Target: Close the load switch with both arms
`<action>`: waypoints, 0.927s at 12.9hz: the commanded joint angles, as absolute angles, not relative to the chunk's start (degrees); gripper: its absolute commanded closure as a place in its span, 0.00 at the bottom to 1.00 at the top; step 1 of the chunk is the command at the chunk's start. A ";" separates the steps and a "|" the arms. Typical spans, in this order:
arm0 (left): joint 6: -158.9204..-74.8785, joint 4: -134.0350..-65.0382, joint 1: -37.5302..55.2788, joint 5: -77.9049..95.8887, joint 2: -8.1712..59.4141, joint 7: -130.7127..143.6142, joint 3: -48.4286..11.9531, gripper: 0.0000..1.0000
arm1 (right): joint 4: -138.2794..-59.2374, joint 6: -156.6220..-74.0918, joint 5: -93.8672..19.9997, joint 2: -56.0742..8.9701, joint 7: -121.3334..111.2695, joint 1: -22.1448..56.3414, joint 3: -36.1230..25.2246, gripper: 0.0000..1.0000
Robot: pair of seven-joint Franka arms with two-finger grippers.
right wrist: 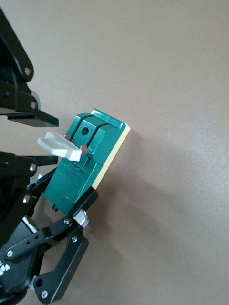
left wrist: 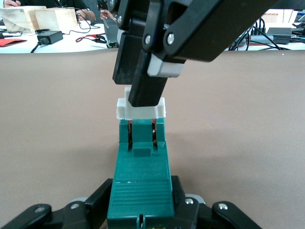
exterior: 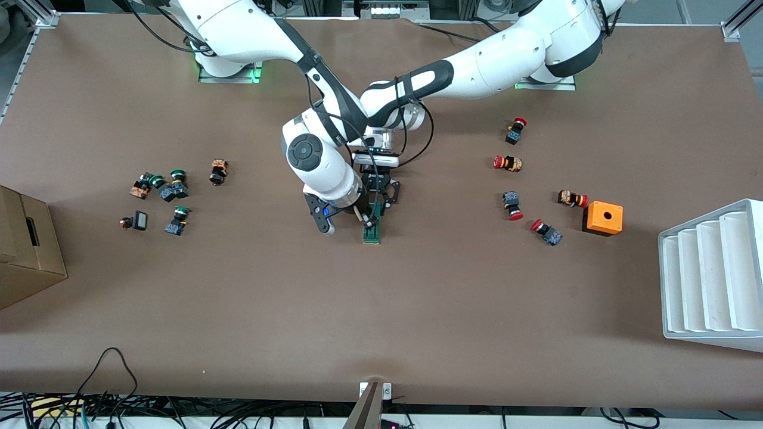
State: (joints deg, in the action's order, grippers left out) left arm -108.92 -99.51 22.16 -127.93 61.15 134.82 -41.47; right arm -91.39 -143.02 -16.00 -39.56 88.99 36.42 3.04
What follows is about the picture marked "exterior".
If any green load switch white handle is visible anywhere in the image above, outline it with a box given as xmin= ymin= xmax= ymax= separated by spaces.
xmin=362 ymin=201 xmax=383 ymax=245

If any red mushroom button blue block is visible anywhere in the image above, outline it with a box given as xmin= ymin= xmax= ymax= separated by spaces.
xmin=505 ymin=117 xmax=528 ymax=146
xmin=501 ymin=190 xmax=525 ymax=222
xmin=530 ymin=217 xmax=564 ymax=247

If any green pushbutton blue yellow block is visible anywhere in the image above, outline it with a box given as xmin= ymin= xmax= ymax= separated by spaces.
xmin=169 ymin=169 xmax=191 ymax=199

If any orange box with round hole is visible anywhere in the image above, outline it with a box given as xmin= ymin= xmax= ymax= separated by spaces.
xmin=581 ymin=200 xmax=625 ymax=238

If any white slotted tray rack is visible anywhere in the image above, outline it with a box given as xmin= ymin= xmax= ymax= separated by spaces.
xmin=657 ymin=198 xmax=763 ymax=354

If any brown cardboard box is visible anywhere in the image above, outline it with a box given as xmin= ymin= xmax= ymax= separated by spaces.
xmin=0 ymin=185 xmax=69 ymax=311

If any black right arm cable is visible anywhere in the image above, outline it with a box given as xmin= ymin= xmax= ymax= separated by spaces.
xmin=305 ymin=71 xmax=383 ymax=227

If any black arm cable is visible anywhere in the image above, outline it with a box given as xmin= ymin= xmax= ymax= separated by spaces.
xmin=305 ymin=71 xmax=383 ymax=227
xmin=392 ymin=77 xmax=435 ymax=169

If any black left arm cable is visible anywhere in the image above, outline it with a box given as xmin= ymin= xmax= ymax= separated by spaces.
xmin=392 ymin=77 xmax=435 ymax=169

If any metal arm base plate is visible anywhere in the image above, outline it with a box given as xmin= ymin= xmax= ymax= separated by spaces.
xmin=198 ymin=58 xmax=263 ymax=85
xmin=514 ymin=74 xmax=578 ymax=92

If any aluminium camera post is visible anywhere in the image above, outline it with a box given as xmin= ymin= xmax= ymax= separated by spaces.
xmin=342 ymin=381 xmax=394 ymax=429

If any white rectangular pushbutton black frame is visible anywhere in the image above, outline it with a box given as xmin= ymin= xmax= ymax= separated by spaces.
xmin=119 ymin=210 xmax=150 ymax=232

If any black looping cable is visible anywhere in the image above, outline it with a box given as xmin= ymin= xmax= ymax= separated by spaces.
xmin=76 ymin=347 xmax=139 ymax=412

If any aluminium frame corner profile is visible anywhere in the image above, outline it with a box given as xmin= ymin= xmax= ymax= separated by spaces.
xmin=16 ymin=0 xmax=61 ymax=28
xmin=720 ymin=0 xmax=763 ymax=42

